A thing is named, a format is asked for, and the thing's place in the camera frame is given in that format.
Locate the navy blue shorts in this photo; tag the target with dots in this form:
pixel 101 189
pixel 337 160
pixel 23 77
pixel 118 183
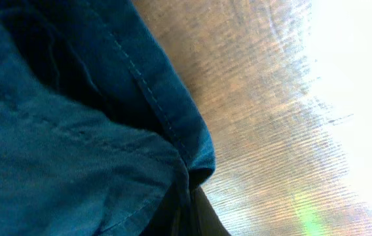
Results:
pixel 98 135

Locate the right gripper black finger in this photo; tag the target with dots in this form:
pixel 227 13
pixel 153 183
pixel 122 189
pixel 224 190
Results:
pixel 204 218

